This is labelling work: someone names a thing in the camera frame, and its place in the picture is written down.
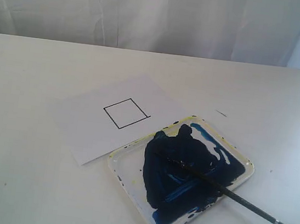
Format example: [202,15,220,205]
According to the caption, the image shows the black paintbrush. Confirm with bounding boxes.
[157,153,284,224]

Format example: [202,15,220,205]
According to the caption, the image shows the white paint tray blue paint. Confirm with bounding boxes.
[108,116,254,224]

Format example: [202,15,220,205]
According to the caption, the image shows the white paper sheet with square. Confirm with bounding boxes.
[50,75,189,165]

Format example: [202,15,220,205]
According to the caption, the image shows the white backdrop curtain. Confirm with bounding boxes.
[0,0,300,68]

